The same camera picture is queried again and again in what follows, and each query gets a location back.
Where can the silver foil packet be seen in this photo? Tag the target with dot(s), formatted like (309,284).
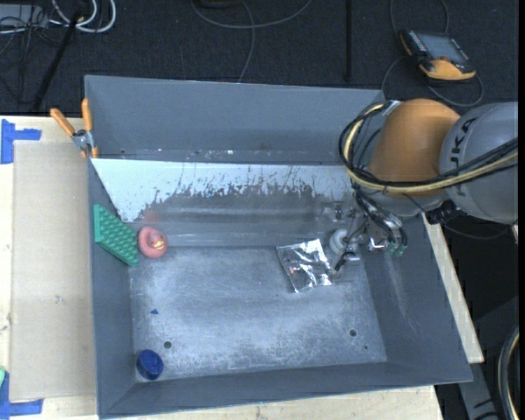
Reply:
(305,264)

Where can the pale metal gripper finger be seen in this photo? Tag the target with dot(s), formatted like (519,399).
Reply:
(352,257)
(339,212)

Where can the blue round cap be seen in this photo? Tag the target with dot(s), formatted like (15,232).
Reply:
(150,364)

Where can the grey metal bin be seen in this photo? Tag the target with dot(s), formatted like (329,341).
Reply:
(254,322)

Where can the black cylinder on white bracket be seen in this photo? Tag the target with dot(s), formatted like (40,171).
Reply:
(338,240)

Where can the pink rubber duck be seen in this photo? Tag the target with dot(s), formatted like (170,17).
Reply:
(151,242)

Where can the green studded building plate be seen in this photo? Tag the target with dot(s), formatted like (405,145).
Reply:
(114,235)

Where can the brown cardboard board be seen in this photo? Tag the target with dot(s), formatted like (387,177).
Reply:
(48,256)

